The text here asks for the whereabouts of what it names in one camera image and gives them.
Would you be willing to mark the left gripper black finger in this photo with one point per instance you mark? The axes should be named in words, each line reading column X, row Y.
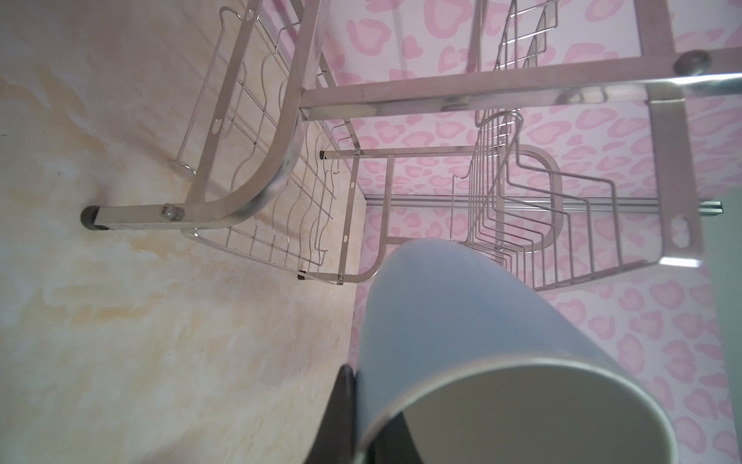
column 336, row 436

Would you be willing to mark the light blue ceramic mug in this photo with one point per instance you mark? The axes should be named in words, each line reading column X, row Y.
column 460, row 362

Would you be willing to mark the steel two-tier dish rack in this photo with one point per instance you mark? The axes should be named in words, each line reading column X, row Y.
column 568, row 141

